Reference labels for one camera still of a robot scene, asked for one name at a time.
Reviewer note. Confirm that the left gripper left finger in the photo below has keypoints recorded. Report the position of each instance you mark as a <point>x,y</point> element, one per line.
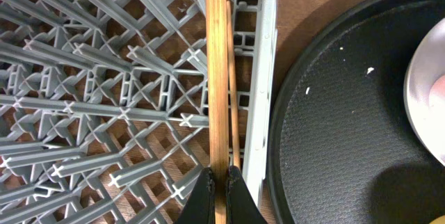
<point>200,207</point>

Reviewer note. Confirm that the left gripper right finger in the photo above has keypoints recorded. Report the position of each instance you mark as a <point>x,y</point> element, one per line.
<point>241,208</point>

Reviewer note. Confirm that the grey round plate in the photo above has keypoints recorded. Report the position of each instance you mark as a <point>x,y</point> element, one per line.
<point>426,66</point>

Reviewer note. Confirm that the yellow plastic bowl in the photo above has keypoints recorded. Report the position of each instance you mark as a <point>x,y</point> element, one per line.
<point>440,220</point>

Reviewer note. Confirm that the pink plastic cup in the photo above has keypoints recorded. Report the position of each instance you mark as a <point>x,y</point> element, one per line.
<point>436,96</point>

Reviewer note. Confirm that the grey plastic dishwasher rack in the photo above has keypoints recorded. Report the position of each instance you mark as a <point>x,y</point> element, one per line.
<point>104,109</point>

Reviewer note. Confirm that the round black serving tray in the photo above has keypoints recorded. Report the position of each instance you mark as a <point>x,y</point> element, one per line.
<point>341,148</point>

